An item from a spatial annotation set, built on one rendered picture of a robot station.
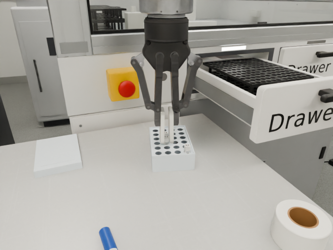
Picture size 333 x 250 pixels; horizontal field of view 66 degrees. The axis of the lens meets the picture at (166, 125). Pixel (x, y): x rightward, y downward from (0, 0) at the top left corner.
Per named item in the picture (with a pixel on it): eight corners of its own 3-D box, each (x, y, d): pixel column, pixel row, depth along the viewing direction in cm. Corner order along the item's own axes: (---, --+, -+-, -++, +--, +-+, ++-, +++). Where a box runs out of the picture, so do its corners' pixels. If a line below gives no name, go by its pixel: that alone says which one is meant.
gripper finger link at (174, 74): (167, 49, 47) (175, 48, 48) (171, 105, 53) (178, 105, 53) (169, 53, 44) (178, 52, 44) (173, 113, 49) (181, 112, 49)
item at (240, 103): (349, 112, 58) (358, 87, 56) (256, 131, 50) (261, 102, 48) (242, 70, 92) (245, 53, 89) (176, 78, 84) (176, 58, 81)
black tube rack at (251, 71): (307, 101, 64) (314, 76, 61) (248, 112, 58) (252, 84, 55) (250, 78, 82) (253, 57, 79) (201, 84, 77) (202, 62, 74)
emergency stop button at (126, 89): (136, 97, 61) (136, 81, 59) (120, 99, 60) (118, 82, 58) (133, 93, 64) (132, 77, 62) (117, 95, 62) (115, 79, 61)
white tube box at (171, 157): (194, 169, 51) (195, 153, 50) (152, 172, 51) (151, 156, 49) (184, 139, 62) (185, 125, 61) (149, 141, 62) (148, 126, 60)
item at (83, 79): (353, 76, 97) (366, 35, 91) (68, 116, 65) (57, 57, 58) (219, 40, 177) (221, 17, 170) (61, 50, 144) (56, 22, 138)
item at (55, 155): (83, 168, 52) (81, 161, 51) (35, 178, 49) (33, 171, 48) (77, 139, 62) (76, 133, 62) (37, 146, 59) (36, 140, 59)
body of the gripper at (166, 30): (140, 17, 39) (143, 77, 43) (195, 17, 40) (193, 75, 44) (140, 14, 46) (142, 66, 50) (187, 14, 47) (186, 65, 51)
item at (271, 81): (313, 79, 61) (314, 76, 61) (251, 87, 56) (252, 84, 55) (307, 77, 63) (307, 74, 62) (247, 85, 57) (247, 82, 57)
